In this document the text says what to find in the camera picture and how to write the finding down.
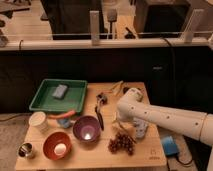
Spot blue toy piece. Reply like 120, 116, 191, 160
57, 119, 72, 129

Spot blue box on floor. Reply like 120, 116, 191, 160
161, 136, 179, 156

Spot wooden table board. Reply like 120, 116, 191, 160
15, 83, 167, 171

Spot blue crumpled cloth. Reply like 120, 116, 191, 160
134, 120, 148, 139

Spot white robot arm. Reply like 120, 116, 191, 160
116, 88, 213, 171

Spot blue-grey sponge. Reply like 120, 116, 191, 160
52, 84, 68, 99

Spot white paper cup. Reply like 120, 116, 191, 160
28, 112, 48, 133

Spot orange carrot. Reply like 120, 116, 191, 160
48, 110, 76, 120

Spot green plastic tray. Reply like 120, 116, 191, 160
29, 79, 87, 114

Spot thin metal fork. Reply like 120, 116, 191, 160
117, 120, 138, 145

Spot bunch of red grapes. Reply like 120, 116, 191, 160
108, 132, 134, 155

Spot small metal cup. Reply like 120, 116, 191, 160
18, 143, 35, 159

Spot red bowl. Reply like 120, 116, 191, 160
43, 132, 72, 160

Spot purple bowl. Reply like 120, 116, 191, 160
73, 115, 100, 142

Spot white egg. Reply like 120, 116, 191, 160
54, 143, 66, 155

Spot black rectangular block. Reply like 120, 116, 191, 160
123, 87, 130, 94

